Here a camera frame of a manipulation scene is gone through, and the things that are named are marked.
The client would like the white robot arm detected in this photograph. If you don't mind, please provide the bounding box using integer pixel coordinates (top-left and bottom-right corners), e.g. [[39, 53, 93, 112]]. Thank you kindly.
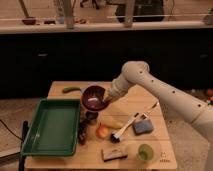
[[104, 61, 213, 171]]

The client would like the dark red bowl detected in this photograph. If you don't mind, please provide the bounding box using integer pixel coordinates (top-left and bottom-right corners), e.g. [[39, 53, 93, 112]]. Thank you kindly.
[[81, 85, 108, 111]]

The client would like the metal fork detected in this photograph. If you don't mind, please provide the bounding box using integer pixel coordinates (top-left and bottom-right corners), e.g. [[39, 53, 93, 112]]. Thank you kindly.
[[141, 102, 159, 119]]

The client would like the blue sponge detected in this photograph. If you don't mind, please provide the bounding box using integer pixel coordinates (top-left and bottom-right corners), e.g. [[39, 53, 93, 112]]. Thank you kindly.
[[133, 119, 154, 135]]

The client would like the yellow banana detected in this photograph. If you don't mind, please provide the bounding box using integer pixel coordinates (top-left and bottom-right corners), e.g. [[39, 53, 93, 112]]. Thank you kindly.
[[100, 117, 123, 129]]

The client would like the green plastic tray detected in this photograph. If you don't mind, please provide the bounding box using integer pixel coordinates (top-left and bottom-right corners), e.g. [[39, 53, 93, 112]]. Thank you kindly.
[[21, 99, 81, 156]]

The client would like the wooden table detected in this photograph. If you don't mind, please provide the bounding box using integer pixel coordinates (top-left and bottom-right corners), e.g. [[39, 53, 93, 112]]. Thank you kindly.
[[24, 81, 179, 171]]

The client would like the orange-red apple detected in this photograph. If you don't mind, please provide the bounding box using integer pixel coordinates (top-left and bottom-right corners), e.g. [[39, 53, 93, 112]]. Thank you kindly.
[[96, 124, 109, 139]]

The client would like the small wooden block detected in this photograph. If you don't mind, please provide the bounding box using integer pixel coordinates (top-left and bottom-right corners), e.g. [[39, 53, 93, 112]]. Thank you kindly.
[[101, 148, 128, 162]]

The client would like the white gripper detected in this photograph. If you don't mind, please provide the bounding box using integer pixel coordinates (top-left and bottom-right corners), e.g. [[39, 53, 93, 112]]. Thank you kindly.
[[104, 75, 134, 103]]

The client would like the dark bowl on shelf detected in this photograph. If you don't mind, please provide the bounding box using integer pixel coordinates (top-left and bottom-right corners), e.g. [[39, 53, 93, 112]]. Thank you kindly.
[[22, 17, 36, 25]]

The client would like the small metal cup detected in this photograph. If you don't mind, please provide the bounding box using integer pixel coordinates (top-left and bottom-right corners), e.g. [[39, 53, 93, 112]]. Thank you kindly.
[[86, 111, 98, 125]]

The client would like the white-handled dish brush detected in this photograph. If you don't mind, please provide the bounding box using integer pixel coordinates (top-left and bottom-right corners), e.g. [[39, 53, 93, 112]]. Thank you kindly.
[[110, 113, 138, 143]]

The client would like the green cup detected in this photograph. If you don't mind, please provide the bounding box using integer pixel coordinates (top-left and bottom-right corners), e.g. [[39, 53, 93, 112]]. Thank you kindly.
[[138, 144, 154, 162]]

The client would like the green cucumber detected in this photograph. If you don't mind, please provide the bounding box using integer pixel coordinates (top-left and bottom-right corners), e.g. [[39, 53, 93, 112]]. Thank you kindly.
[[62, 87, 81, 93]]

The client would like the dark brown bottle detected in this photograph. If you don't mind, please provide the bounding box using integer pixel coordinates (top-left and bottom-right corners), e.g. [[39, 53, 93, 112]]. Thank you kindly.
[[78, 120, 89, 145]]

